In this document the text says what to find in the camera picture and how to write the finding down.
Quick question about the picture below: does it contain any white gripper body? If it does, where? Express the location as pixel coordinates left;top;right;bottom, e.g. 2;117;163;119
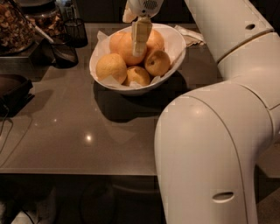
127;0;164;18

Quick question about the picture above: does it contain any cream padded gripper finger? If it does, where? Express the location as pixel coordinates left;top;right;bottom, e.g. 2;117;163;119
122;2;137;24
131;17;152;57

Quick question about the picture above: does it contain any large orange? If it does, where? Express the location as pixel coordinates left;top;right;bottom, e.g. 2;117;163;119
117;31;147;66

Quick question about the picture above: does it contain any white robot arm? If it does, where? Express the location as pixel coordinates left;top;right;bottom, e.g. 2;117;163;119
154;0;280;224

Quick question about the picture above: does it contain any back right orange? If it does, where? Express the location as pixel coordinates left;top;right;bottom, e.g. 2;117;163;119
146;29;165;52

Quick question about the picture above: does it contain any back left orange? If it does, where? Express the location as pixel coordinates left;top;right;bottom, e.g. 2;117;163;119
109;31;125;53

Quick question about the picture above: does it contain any right front orange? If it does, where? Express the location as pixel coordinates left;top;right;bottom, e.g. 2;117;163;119
143;49;171;76

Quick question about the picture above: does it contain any white paper bowl liner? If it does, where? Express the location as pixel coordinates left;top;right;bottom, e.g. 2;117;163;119
89;30;172;92

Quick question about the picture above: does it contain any front centre orange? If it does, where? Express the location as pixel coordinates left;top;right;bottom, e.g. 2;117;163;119
123;66;151;87

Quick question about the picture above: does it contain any front left orange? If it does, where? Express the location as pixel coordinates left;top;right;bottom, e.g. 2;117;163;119
95;53;127;84

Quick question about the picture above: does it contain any white oval bowl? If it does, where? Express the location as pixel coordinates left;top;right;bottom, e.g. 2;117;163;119
89;24;186;96

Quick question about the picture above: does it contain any folded paper napkin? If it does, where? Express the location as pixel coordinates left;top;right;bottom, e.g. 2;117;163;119
175;25;206;47

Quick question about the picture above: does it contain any black mesh cup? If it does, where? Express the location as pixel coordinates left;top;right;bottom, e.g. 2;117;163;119
64;18;88;48

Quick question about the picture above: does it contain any black mesh scoop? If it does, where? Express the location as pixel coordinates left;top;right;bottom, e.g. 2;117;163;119
51;33;79;68

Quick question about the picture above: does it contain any small glass snack jar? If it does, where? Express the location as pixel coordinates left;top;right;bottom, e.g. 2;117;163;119
22;0;65;37

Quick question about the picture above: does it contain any metal tray stand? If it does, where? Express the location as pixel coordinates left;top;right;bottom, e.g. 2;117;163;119
0;39;55;81

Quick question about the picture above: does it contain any large glass snack jar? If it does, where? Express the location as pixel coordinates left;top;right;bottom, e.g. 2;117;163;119
0;0;35;56

